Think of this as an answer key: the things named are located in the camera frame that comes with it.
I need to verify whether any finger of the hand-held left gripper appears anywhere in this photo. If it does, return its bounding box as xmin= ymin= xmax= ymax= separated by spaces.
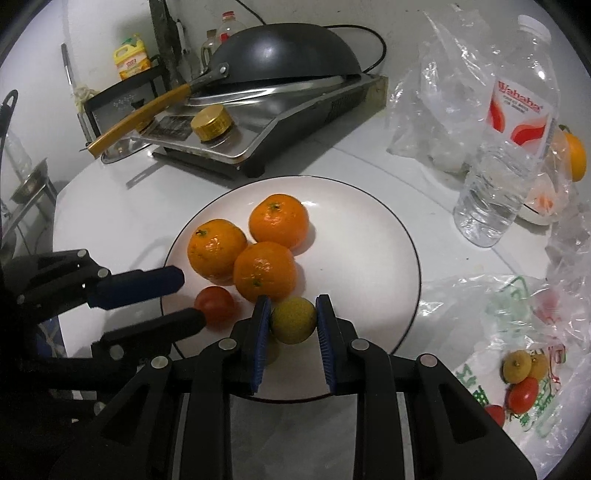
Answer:
xmin=90 ymin=308 xmax=206 ymax=370
xmin=9 ymin=249 xmax=185 ymax=311

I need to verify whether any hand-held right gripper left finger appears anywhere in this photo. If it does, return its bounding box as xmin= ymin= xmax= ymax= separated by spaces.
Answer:
xmin=55 ymin=295 xmax=273 ymax=480

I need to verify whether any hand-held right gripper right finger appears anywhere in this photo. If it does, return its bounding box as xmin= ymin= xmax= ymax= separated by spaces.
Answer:
xmin=315 ymin=294 xmax=541 ymax=480

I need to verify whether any yellow longan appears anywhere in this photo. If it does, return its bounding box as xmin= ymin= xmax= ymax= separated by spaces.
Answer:
xmin=529 ymin=353 xmax=551 ymax=381
xmin=502 ymin=350 xmax=533 ymax=384
xmin=270 ymin=298 xmax=318 ymax=344

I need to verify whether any red cherry tomato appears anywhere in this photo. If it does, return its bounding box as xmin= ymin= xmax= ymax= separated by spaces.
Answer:
xmin=194 ymin=286 xmax=236 ymax=328
xmin=505 ymin=377 xmax=540 ymax=414
xmin=482 ymin=404 xmax=506 ymax=428

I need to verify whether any white plate black rim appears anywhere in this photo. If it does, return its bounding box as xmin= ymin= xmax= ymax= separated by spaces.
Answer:
xmin=163 ymin=176 xmax=422 ymax=401

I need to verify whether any printed plastic bag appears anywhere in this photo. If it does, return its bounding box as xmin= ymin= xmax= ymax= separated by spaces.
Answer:
xmin=422 ymin=272 xmax=591 ymax=467

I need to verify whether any steel bowl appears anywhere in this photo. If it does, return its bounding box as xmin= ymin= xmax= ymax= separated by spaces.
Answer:
xmin=9 ymin=157 xmax=51 ymax=204

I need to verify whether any gold round cap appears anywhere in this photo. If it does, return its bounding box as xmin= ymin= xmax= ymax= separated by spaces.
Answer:
xmin=191 ymin=104 xmax=233 ymax=140

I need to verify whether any grey rag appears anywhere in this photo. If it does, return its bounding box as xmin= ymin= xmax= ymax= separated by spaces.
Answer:
xmin=71 ymin=83 xmax=95 ymax=109

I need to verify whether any black metal rack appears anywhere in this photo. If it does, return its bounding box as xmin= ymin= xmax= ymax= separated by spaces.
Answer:
xmin=83 ymin=55 xmax=167 ymax=144

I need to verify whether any silver gas stove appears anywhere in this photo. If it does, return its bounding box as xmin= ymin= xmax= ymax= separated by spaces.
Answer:
xmin=102 ymin=74 xmax=389 ymax=178

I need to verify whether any clear water bottle red label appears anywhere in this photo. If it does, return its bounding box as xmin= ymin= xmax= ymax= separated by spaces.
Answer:
xmin=452 ymin=15 xmax=561 ymax=247

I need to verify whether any yellow detergent bottle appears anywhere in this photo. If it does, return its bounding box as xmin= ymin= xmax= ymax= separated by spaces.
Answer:
xmin=113 ymin=34 xmax=152 ymax=81

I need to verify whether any steel pan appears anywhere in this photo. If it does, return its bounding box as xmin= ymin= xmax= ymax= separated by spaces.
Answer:
xmin=187 ymin=74 xmax=363 ymax=109

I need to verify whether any grey vertical pipe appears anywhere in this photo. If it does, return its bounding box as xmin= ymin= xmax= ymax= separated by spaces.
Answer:
xmin=148 ymin=0 xmax=178 ymax=86

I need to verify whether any white bowl orange print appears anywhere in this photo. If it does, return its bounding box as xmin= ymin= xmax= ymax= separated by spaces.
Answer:
xmin=519 ymin=173 xmax=571 ymax=227

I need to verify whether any crumpled clear plastic wrap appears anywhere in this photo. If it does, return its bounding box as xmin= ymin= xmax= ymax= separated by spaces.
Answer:
xmin=545 ymin=185 xmax=591 ymax=278

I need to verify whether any red-capped clear bottle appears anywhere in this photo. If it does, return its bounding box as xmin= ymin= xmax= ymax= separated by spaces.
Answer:
xmin=217 ymin=11 xmax=241 ymax=44

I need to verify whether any clear plastic bag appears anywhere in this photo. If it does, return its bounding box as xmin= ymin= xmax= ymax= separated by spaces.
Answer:
xmin=385 ymin=11 xmax=509 ymax=174

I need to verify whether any mandarin orange with leaf stem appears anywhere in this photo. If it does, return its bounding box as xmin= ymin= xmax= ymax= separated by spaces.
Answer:
xmin=551 ymin=124 xmax=588 ymax=183

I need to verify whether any black wok with wooden handle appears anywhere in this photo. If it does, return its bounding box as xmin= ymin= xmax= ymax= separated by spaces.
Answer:
xmin=88 ymin=23 xmax=363 ymax=160

